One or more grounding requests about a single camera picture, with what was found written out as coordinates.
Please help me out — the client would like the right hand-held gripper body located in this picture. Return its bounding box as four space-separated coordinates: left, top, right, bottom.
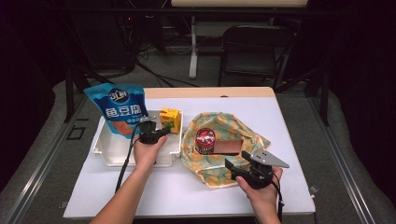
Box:
231 150 290 190

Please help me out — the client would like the red can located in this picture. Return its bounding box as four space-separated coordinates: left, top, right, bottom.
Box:
194 127 217 156

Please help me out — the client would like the white table mat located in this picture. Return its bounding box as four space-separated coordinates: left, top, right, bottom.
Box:
63 96 317 219

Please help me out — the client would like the blue snack pouch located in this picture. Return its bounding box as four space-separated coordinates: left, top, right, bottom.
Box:
82 82 153 140

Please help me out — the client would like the person's right hand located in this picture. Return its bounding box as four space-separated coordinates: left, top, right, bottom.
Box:
234 165 284 217

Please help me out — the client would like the yellow juice carton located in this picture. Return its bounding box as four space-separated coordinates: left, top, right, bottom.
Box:
159 106 182 135

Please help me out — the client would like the aluminium rail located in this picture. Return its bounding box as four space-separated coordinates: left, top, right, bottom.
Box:
306 92 378 224
0 92 92 224

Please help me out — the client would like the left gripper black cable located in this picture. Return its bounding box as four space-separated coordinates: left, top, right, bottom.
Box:
114 123 142 194

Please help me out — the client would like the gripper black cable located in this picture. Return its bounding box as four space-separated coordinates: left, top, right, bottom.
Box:
114 123 142 194
270 179 285 224

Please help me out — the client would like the black floor cable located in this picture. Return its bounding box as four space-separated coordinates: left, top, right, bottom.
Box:
134 60 200 89

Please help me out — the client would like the black folding chair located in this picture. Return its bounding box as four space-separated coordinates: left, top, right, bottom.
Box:
218 24 295 90

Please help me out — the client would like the long brown box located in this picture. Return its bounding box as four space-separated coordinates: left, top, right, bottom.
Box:
212 139 244 156

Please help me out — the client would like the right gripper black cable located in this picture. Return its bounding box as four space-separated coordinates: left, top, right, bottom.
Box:
270 179 285 224

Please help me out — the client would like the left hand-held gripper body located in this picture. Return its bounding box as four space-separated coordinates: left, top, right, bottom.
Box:
138 114 170 146

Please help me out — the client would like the white desk leg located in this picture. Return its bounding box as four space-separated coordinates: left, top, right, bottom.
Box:
188 15 199 80

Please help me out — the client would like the person's left hand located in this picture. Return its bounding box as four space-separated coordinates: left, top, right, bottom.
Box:
133 134 169 171

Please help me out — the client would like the floral cloth bag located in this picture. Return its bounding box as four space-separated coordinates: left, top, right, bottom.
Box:
179 111 272 189

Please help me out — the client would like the white plastic bin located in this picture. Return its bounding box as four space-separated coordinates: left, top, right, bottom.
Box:
92 108 185 168

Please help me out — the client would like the dark computer tower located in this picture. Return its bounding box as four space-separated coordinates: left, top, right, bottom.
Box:
73 13 133 71

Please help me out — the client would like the black metal stand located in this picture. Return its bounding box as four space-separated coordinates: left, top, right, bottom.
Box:
274 65 332 127
63 65 123 123

